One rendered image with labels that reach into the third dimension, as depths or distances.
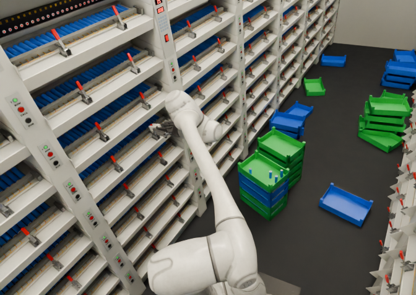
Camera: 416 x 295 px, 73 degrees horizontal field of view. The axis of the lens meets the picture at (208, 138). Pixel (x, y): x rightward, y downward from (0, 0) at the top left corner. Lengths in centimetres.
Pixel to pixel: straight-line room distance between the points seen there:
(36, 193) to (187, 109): 63
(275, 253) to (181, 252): 127
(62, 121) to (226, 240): 71
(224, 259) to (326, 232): 143
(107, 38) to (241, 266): 93
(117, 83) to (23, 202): 57
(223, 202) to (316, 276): 119
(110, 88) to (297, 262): 154
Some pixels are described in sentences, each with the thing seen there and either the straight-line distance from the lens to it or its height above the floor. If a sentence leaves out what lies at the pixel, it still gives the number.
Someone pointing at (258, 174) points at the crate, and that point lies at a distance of 203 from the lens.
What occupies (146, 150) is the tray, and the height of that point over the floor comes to 90.
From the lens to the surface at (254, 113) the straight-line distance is 256.
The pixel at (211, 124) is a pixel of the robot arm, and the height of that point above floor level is 112.
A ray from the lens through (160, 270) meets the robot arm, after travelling 87.
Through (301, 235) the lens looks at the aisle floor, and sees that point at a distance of 215.
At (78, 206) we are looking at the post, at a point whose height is 92.
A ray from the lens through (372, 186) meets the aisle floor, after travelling 256.
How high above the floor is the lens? 181
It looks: 39 degrees down
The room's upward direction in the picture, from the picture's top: 9 degrees counter-clockwise
